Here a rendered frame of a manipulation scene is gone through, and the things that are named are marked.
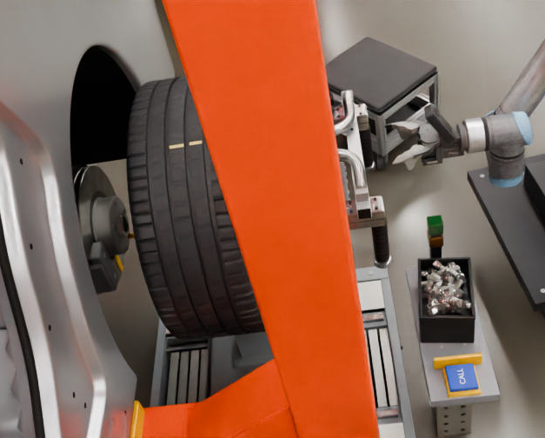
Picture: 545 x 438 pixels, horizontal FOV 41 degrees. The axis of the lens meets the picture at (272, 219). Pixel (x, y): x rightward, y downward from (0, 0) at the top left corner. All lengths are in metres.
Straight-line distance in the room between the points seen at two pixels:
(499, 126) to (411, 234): 0.97
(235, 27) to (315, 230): 0.34
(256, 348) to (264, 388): 0.74
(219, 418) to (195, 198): 0.47
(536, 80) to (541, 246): 0.59
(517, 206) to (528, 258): 0.22
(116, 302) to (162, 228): 1.37
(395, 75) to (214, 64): 2.22
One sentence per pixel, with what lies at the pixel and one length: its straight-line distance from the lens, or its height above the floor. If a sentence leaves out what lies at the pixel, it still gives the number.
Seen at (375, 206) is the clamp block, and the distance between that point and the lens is 1.64.
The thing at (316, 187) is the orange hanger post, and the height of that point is 1.45.
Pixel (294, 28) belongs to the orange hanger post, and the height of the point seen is 1.69.
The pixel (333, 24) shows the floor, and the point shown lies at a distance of 4.06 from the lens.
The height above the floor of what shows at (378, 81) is 0.34.
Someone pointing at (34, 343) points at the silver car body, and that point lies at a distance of 1.36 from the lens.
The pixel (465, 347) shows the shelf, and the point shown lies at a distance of 2.01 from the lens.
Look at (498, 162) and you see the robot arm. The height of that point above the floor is 0.74.
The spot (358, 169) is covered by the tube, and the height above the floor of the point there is 1.01.
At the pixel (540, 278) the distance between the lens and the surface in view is 2.35.
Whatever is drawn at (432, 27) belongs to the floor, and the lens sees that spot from 3.94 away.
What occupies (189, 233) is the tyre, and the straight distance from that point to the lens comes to 1.55.
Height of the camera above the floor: 2.12
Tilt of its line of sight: 45 degrees down
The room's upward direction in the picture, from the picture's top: 14 degrees counter-clockwise
